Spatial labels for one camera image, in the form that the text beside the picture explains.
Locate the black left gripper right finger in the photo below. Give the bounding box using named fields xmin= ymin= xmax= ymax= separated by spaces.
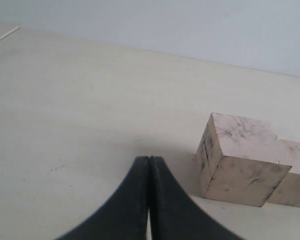
xmin=148 ymin=156 xmax=241 ymax=240

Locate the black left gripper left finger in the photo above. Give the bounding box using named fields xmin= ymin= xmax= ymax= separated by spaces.
xmin=59 ymin=156 xmax=150 ymax=240

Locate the second largest wooden cube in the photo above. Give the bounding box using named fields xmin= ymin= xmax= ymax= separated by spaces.
xmin=267 ymin=139 xmax=300 ymax=208

